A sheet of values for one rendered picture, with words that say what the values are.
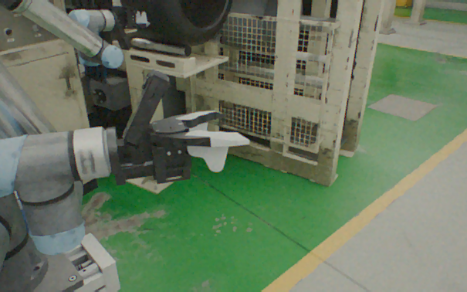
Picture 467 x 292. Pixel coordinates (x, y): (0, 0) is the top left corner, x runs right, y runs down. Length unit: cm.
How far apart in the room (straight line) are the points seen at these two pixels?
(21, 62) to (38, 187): 144
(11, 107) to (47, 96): 139
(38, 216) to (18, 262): 24
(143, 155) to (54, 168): 12
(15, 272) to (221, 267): 113
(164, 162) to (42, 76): 153
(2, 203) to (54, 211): 19
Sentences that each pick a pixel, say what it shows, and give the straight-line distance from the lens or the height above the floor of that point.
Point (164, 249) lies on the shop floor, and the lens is 192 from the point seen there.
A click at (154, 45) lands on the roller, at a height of 90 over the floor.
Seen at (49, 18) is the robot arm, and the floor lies 113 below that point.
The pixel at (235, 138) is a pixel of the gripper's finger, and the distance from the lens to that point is 53.
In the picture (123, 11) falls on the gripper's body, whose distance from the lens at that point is 159.
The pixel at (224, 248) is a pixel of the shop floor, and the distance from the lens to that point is 190.
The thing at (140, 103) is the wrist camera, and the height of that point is 112.
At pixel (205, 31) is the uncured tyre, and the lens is 182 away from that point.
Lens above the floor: 131
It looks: 28 degrees down
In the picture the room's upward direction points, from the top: straight up
